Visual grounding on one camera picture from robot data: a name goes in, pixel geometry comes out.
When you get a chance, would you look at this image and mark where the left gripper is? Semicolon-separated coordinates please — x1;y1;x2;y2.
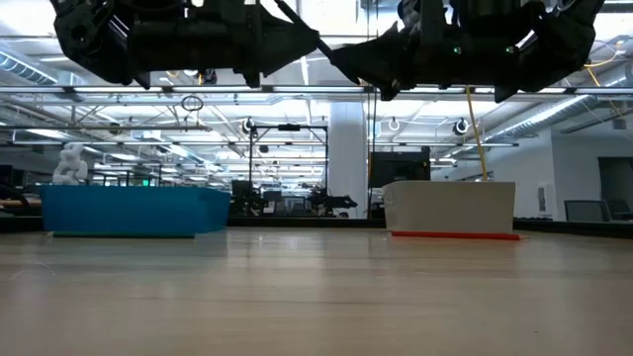
141;0;321;90

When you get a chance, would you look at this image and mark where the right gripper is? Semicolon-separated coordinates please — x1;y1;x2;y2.
328;0;524;103

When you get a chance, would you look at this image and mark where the black pen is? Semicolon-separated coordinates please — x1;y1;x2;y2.
273;0;363;86

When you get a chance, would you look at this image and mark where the white plastic bin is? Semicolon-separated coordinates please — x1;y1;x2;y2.
382;180;517;235

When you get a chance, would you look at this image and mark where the red pencil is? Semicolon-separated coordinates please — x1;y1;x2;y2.
390;229;522;242

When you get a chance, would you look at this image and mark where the white pillar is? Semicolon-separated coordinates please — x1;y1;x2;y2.
327;101;370;220

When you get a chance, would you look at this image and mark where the black screen panel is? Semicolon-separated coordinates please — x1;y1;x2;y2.
368;150;432;190

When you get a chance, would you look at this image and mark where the small black monitor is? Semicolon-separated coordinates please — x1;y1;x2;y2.
230;179;253;199

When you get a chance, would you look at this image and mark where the blue plastic tray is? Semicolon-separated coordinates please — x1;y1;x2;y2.
40;184;232;237

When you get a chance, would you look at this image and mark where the white robot figure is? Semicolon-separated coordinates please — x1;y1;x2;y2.
51;142;90;187

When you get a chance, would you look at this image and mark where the black rig frame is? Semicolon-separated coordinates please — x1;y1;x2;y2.
247;124;330;218

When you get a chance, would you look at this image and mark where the yellow hanging cable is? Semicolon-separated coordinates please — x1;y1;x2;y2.
464;84;490;183

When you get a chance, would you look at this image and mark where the silver ventilation duct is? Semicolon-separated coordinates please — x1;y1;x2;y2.
0;50;59;86
487;73;633;145

